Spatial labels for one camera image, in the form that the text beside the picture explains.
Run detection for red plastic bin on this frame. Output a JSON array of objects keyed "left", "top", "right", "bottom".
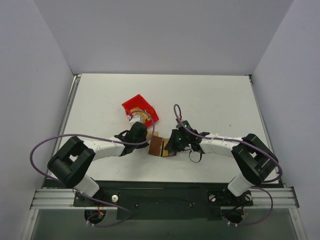
[{"left": 121, "top": 94, "right": 159, "bottom": 127}]

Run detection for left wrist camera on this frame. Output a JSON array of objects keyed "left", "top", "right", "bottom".
[{"left": 127, "top": 112, "right": 148, "bottom": 125}]

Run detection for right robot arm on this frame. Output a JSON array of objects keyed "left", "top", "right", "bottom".
[{"left": 164, "top": 120, "right": 279, "bottom": 205}]

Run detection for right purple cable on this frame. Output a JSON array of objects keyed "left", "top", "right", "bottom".
[{"left": 173, "top": 103, "right": 285, "bottom": 227}]

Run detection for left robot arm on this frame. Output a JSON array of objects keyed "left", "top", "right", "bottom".
[{"left": 47, "top": 122, "right": 148, "bottom": 206}]

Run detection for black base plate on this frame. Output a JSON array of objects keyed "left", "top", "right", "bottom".
[{"left": 73, "top": 181, "right": 253, "bottom": 220}]

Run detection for brown leather card holder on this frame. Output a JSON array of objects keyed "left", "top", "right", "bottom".
[{"left": 148, "top": 135, "right": 177, "bottom": 157}]

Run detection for aluminium table frame rail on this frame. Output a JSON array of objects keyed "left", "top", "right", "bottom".
[{"left": 31, "top": 73, "right": 299, "bottom": 209}]

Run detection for gold card magnetic stripe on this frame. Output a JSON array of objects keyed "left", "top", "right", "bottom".
[{"left": 160, "top": 138, "right": 174, "bottom": 158}]

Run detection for gold card with chip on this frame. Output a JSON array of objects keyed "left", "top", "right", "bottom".
[{"left": 146, "top": 130, "right": 159, "bottom": 139}]

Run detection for gold cards in bin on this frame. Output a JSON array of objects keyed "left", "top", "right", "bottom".
[{"left": 130, "top": 107, "right": 151, "bottom": 123}]

